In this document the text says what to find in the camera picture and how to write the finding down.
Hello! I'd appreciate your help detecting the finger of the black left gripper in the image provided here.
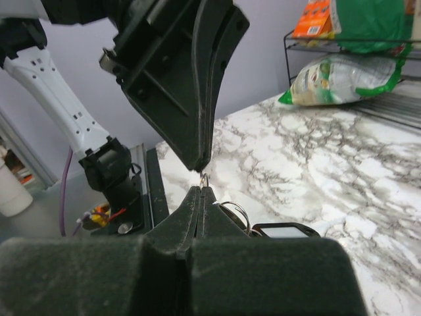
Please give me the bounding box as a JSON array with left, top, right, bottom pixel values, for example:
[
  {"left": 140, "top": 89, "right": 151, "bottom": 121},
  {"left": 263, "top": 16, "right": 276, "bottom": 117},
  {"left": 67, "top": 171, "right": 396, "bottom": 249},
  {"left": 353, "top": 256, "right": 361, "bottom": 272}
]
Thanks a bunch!
[
  {"left": 201, "top": 4, "right": 249, "bottom": 165},
  {"left": 120, "top": 0, "right": 211, "bottom": 171}
]

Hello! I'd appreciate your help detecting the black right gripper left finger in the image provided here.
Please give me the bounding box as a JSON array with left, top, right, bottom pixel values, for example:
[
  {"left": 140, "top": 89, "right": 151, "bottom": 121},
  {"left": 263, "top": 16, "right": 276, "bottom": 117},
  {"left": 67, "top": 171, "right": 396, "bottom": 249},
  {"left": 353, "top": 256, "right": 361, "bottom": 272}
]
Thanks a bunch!
[{"left": 0, "top": 186, "right": 201, "bottom": 316}]

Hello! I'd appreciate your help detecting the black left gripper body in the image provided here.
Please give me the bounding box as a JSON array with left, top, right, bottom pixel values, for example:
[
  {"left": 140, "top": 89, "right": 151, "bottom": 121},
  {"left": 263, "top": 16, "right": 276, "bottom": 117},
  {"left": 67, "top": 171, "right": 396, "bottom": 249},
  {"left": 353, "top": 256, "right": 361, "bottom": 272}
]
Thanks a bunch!
[{"left": 100, "top": 1, "right": 203, "bottom": 86}]

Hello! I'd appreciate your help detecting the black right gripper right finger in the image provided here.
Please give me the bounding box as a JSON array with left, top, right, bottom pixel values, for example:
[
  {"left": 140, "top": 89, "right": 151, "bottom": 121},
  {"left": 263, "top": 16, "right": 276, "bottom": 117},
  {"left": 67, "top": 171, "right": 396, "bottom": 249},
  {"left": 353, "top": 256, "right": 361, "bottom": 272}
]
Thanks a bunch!
[{"left": 189, "top": 186, "right": 369, "bottom": 316}]

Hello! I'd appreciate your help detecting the red handled key organizer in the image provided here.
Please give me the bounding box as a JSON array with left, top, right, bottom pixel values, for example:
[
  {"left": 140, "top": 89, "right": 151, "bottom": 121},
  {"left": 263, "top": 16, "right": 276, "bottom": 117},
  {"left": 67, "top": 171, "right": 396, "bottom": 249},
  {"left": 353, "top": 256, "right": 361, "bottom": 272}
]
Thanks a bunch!
[{"left": 199, "top": 171, "right": 254, "bottom": 236}]

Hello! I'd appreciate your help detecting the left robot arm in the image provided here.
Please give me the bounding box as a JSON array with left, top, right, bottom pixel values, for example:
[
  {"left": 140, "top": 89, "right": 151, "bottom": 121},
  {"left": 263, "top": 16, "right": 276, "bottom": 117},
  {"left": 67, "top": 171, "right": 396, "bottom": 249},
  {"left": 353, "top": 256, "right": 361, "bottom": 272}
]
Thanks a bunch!
[{"left": 1, "top": 1, "right": 250, "bottom": 227}]

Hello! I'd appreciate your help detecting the orange product box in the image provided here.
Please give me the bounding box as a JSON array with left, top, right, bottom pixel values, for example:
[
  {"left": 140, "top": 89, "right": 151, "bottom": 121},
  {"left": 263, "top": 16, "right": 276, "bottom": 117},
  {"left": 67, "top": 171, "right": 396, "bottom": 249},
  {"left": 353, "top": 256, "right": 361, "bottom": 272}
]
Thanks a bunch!
[{"left": 291, "top": 0, "right": 335, "bottom": 39}]

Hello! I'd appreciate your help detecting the green white snack bag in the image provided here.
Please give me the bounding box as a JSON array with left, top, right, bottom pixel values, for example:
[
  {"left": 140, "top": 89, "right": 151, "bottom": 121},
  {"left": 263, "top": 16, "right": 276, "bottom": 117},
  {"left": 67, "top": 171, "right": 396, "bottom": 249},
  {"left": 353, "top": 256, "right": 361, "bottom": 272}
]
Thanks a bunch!
[{"left": 278, "top": 53, "right": 406, "bottom": 107}]

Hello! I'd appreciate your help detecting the green brown bag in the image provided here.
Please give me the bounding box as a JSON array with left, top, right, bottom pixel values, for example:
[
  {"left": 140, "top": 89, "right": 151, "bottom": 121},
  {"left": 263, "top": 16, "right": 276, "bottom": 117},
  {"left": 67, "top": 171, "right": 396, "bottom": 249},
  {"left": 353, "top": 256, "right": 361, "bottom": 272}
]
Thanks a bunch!
[{"left": 330, "top": 0, "right": 414, "bottom": 53}]

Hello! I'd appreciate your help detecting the white tumbler red lid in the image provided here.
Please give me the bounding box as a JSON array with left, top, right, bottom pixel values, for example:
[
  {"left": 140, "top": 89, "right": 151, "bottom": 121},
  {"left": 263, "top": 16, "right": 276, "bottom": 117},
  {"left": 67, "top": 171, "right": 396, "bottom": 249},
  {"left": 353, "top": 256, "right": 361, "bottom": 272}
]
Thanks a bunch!
[{"left": 0, "top": 159, "right": 33, "bottom": 217}]

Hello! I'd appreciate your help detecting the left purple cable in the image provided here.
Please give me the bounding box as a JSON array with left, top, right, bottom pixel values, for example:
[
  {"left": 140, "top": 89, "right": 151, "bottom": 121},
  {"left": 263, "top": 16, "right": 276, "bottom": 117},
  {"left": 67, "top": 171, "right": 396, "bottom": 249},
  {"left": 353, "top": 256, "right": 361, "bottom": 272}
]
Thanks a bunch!
[{"left": 59, "top": 146, "right": 83, "bottom": 238}]

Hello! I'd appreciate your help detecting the black wire shelf rack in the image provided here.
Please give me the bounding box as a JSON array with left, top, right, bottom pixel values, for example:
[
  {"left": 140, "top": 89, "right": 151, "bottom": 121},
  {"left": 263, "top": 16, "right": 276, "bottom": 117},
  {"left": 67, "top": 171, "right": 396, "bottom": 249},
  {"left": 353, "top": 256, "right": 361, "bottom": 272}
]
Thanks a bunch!
[{"left": 283, "top": 32, "right": 420, "bottom": 130}]

